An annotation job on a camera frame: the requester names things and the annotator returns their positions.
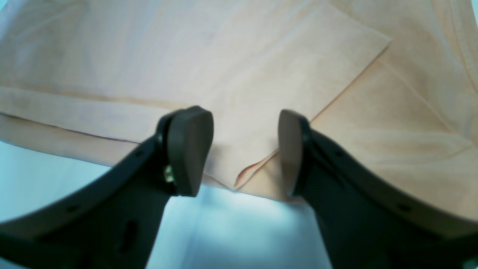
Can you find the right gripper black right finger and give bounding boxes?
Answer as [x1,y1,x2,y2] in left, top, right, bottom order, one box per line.
[278,109,478,269]

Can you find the peach orange T-shirt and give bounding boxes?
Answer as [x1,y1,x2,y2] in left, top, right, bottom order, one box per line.
[1,0,477,220]

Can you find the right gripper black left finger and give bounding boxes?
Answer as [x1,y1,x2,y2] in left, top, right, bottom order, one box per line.
[1,106,214,269]

